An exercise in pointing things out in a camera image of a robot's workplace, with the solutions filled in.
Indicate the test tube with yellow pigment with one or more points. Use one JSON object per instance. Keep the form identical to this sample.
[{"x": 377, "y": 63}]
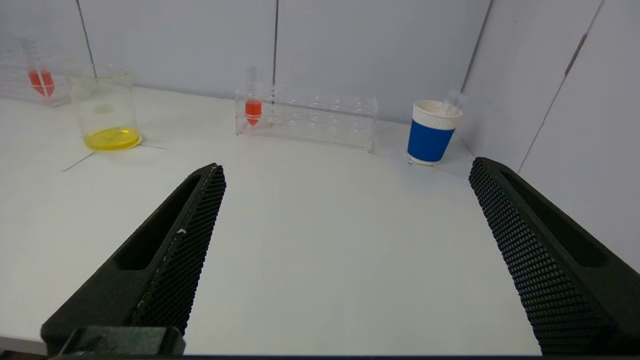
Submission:
[{"x": 451, "y": 102}]

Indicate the clear plastic test tube rack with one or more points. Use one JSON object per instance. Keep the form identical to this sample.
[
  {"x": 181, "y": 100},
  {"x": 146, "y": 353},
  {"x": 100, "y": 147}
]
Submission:
[
  {"x": 15, "y": 85},
  {"x": 320, "y": 122}
]

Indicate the blue and white paper cup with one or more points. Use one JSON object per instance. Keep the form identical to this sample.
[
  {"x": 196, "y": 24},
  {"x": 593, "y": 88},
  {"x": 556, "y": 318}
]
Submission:
[{"x": 430, "y": 140}]

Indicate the clear glass beaker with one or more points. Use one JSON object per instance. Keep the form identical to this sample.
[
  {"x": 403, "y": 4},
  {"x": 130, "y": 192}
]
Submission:
[{"x": 110, "y": 135}]

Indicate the test tube with red pigment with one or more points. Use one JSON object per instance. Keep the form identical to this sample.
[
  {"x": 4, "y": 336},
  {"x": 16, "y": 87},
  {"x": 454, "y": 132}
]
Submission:
[
  {"x": 40, "y": 82},
  {"x": 253, "y": 110}
]

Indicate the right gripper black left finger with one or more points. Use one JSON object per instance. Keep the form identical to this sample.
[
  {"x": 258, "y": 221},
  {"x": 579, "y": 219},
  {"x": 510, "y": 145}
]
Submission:
[{"x": 150, "y": 290}]

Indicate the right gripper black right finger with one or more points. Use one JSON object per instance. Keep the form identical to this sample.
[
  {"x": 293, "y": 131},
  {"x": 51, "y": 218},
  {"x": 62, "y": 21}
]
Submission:
[{"x": 550, "y": 280}]

